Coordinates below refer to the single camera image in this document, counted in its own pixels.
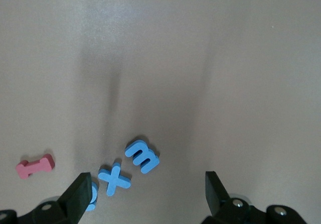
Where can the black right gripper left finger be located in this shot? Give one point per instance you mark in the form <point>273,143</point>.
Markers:
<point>72,201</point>

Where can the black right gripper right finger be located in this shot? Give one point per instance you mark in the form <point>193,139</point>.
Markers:
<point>218,204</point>

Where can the blue foam letter E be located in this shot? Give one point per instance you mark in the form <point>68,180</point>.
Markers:
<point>148,165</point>

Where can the blue foam letter Q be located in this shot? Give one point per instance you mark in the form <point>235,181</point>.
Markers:
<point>93,204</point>

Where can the blue foam letter X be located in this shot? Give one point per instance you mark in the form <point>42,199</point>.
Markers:
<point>114,179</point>

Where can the red foam letter I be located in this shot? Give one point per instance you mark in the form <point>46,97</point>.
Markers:
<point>35,167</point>

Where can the brown table cover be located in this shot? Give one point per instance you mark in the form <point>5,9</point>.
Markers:
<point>175,58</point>

